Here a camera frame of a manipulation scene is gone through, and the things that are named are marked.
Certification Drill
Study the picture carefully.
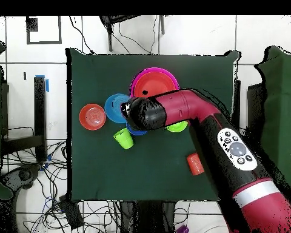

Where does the grey wheeled base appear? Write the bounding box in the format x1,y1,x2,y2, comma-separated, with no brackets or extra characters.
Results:
1,164,41,191

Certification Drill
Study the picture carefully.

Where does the green cup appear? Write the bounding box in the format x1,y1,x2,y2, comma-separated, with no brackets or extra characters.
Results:
113,127,135,150

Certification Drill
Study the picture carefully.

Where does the black camera tripod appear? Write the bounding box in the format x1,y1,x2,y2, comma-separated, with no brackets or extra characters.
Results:
98,15,167,53

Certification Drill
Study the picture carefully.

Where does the black metal stand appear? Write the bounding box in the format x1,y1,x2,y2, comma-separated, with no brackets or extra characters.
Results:
232,79,266,146
1,76,47,163

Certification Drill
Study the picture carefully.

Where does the tangled cable bundle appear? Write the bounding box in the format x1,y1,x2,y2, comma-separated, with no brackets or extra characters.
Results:
2,140,121,233

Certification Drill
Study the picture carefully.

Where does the small orange bowl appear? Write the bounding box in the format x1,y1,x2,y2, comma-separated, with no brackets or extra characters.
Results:
79,103,107,131

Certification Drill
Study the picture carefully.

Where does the small dark blue bowl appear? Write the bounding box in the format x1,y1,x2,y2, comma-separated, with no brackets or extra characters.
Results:
125,122,148,136

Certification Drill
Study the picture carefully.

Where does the small light blue bowl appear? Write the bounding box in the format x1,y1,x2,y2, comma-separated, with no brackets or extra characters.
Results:
104,93,131,124

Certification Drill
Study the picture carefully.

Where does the large pink bowl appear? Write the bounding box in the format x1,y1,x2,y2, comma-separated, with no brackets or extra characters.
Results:
130,67,181,99

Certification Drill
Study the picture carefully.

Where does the black power brick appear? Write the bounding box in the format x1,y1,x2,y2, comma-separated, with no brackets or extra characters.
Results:
58,194,85,230

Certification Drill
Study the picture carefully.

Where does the black floor cable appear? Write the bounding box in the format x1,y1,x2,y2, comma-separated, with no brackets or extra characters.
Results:
69,15,95,55
118,15,159,55

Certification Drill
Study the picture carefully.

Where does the orange cup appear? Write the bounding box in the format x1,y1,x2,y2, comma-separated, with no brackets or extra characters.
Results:
186,152,206,176

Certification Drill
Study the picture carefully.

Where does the dark green tablecloth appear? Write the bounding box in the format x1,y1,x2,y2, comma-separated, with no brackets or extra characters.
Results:
65,47,241,203

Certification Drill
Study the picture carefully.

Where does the large orange bowl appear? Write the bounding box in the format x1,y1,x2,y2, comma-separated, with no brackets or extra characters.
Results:
133,71,177,98

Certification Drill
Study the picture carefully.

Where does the small green bowl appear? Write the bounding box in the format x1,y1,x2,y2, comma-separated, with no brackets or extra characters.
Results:
165,120,189,133

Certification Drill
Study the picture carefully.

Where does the blue tape strip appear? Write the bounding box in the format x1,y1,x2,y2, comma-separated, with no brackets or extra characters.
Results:
35,74,50,93

